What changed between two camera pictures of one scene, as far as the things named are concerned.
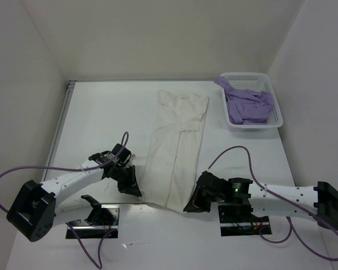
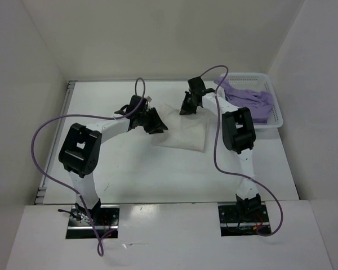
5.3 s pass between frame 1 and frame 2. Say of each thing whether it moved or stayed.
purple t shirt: stayed
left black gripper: moved
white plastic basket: stayed
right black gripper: moved
